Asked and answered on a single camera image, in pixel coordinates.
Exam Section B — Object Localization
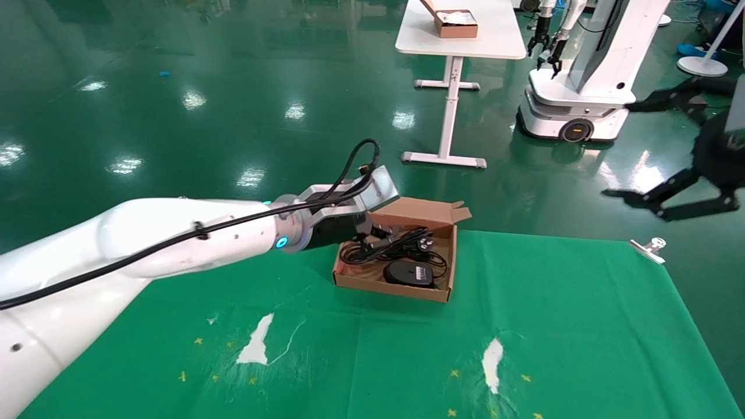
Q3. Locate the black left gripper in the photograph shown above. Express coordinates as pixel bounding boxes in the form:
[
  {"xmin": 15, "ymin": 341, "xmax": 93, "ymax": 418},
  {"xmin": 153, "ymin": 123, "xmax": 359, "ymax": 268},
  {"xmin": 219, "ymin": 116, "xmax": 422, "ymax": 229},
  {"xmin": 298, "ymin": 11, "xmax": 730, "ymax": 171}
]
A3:
[{"xmin": 306, "ymin": 211, "xmax": 401, "ymax": 258}]

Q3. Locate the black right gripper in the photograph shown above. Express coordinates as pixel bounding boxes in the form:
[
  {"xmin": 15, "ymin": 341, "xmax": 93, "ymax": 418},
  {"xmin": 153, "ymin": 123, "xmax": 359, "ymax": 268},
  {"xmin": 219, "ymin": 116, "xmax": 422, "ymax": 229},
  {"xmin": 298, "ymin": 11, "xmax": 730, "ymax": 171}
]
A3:
[{"xmin": 602, "ymin": 79, "xmax": 745, "ymax": 222}]

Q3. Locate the thick black power cable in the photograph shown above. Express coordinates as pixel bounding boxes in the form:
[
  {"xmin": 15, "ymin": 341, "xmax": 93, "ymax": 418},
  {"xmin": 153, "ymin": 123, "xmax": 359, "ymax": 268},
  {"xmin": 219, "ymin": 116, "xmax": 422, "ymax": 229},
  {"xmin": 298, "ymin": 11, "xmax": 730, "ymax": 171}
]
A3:
[{"xmin": 338, "ymin": 226, "xmax": 443, "ymax": 267}]

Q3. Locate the open brown cardboard box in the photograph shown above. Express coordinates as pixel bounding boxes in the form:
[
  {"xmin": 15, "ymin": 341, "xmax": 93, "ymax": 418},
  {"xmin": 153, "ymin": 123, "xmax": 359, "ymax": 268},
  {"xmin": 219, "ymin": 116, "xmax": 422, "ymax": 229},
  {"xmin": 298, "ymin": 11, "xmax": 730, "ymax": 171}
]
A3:
[{"xmin": 331, "ymin": 196, "xmax": 473, "ymax": 304}]

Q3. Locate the small cardboard box on desk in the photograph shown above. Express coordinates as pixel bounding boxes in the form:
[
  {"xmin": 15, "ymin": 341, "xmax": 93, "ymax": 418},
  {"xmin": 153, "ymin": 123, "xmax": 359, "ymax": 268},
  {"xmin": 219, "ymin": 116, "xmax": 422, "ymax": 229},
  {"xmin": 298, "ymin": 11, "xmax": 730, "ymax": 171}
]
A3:
[{"xmin": 420, "ymin": 0, "xmax": 480, "ymax": 40}]

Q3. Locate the black oval device with label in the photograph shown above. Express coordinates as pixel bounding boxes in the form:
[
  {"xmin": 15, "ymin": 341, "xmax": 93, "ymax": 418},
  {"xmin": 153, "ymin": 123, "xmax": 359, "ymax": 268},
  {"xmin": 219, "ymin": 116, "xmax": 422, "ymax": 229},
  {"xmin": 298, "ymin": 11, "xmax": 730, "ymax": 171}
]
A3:
[{"xmin": 382, "ymin": 260, "xmax": 437, "ymax": 288}]

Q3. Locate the white stand with round base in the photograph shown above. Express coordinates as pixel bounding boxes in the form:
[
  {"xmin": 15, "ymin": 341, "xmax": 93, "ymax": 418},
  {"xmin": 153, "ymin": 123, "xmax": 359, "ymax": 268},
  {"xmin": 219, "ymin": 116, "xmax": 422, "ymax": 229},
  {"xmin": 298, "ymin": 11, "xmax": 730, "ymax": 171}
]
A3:
[{"xmin": 677, "ymin": 0, "xmax": 745, "ymax": 79}]

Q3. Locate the metal binder clip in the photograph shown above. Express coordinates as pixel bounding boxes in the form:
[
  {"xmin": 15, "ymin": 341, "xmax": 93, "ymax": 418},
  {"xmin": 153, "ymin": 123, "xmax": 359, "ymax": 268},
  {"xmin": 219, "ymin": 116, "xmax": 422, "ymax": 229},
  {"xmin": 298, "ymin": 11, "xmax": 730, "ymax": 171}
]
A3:
[{"xmin": 629, "ymin": 237, "xmax": 666, "ymax": 266}]

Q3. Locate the white wheeled background robot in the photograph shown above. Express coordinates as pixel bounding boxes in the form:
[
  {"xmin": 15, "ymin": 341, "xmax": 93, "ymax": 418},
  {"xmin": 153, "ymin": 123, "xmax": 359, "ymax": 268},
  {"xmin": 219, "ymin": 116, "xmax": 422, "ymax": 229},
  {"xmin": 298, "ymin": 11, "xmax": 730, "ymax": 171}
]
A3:
[{"xmin": 516, "ymin": 0, "xmax": 671, "ymax": 144}]

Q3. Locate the background robot black gripper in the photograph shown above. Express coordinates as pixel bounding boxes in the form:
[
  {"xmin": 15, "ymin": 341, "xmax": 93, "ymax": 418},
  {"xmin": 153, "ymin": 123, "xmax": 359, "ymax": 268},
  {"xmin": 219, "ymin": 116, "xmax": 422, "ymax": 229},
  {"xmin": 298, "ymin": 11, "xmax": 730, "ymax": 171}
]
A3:
[
  {"xmin": 527, "ymin": 15, "xmax": 551, "ymax": 58},
  {"xmin": 537, "ymin": 30, "xmax": 570, "ymax": 79}
]

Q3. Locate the green table cloth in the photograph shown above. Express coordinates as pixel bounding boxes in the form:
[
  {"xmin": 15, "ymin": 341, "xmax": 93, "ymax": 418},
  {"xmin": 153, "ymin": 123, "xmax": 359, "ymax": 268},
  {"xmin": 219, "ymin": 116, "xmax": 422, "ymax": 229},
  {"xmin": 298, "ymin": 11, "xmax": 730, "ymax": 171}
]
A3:
[{"xmin": 17, "ymin": 228, "xmax": 743, "ymax": 419}]

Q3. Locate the white standing desk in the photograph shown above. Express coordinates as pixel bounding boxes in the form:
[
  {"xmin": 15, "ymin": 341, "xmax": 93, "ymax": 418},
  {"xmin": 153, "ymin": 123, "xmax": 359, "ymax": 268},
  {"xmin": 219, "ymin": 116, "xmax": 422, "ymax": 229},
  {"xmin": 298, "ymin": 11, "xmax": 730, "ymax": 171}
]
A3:
[{"xmin": 395, "ymin": 0, "xmax": 528, "ymax": 170}]

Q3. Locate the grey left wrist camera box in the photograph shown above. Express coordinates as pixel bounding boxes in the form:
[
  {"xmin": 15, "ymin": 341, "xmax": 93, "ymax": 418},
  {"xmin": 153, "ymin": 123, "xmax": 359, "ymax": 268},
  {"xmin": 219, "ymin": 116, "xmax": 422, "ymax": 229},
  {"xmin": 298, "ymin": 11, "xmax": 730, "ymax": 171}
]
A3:
[{"xmin": 297, "ymin": 165, "xmax": 402, "ymax": 233}]

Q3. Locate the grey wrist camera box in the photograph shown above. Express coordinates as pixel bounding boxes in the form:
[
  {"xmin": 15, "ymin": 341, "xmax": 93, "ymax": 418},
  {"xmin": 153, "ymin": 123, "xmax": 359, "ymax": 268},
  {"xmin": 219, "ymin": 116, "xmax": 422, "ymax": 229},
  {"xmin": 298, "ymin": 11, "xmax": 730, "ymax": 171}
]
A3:
[
  {"xmin": 725, "ymin": 74, "xmax": 745, "ymax": 136},
  {"xmin": 297, "ymin": 165, "xmax": 402, "ymax": 233}
]

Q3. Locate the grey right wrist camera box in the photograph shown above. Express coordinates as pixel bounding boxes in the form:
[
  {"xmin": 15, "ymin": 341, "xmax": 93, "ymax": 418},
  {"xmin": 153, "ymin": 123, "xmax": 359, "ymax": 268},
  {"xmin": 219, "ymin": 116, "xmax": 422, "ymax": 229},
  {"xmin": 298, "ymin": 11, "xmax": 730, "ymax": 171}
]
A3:
[{"xmin": 725, "ymin": 74, "xmax": 745, "ymax": 136}]

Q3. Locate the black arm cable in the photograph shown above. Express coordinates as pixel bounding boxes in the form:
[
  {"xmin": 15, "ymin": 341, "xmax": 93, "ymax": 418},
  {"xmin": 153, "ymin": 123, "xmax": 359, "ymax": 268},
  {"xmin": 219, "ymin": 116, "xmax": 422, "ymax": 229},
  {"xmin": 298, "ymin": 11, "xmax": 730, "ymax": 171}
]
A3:
[{"xmin": 0, "ymin": 138, "xmax": 382, "ymax": 311}]

